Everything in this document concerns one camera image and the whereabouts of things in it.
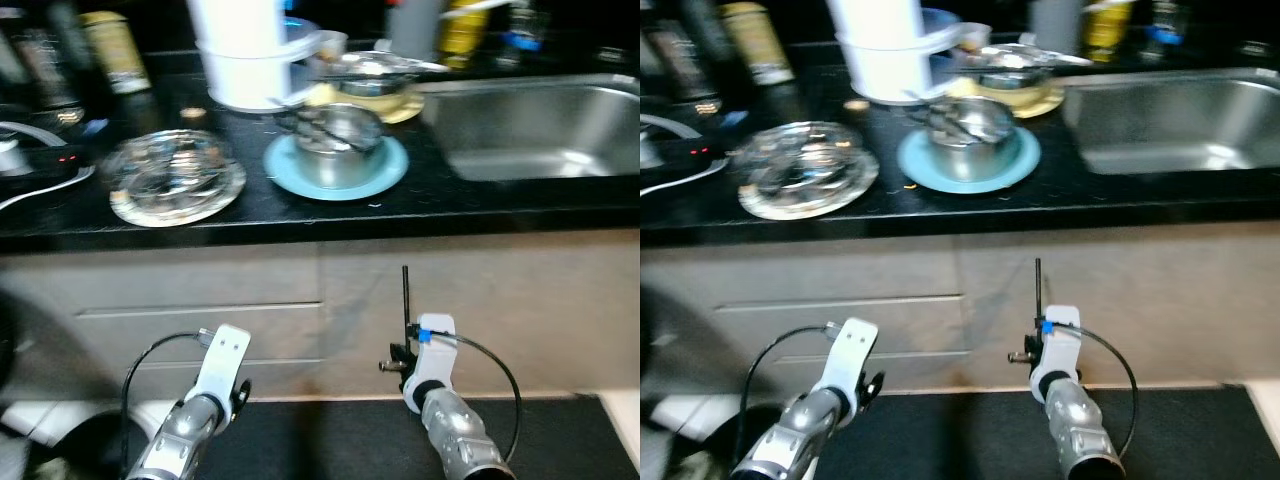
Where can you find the black chopstick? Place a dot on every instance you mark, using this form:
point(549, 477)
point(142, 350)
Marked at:
point(405, 300)
point(1037, 295)

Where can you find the white tiered steamer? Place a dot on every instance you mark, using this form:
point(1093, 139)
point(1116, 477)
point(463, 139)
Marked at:
point(245, 60)
point(890, 55)

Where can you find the dark thin utensil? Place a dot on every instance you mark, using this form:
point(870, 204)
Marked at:
point(325, 130)
point(960, 125)

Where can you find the small tan cap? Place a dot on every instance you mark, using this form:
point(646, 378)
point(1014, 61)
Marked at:
point(855, 103)

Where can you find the cream plate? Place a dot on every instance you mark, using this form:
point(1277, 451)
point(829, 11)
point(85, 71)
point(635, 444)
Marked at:
point(860, 190)
point(225, 198)

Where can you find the clear glass bowl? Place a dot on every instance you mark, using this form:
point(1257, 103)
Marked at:
point(165, 175)
point(800, 165)

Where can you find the yellow printed box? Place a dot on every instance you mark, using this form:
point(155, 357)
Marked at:
point(755, 45)
point(115, 50)

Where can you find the black kitchen appliance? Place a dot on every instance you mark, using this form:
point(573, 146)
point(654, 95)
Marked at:
point(685, 60)
point(45, 70)

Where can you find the stainless steel sink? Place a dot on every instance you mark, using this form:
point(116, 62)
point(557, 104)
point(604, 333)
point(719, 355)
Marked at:
point(540, 125)
point(1180, 120)

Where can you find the grey electric kettle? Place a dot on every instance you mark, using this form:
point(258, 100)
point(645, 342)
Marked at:
point(1055, 25)
point(415, 25)

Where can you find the pale yellow plate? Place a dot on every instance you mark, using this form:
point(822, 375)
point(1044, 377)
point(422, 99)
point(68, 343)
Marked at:
point(1045, 102)
point(405, 108)

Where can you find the white printed mug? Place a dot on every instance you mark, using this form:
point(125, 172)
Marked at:
point(975, 38)
point(330, 48)

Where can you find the black power strip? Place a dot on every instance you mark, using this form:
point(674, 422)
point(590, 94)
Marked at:
point(45, 165)
point(685, 158)

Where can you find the light blue plate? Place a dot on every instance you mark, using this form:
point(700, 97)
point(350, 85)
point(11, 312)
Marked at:
point(390, 170)
point(1022, 162)

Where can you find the black floor mat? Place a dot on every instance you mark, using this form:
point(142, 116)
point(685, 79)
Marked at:
point(950, 440)

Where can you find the yellow oil bottle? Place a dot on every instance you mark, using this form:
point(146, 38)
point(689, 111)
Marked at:
point(1105, 30)
point(462, 35)

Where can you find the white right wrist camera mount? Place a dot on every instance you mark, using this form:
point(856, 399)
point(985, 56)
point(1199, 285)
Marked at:
point(1060, 345)
point(432, 355)

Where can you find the metal faucet with blue clip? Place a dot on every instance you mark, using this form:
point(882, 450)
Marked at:
point(1163, 30)
point(520, 35)

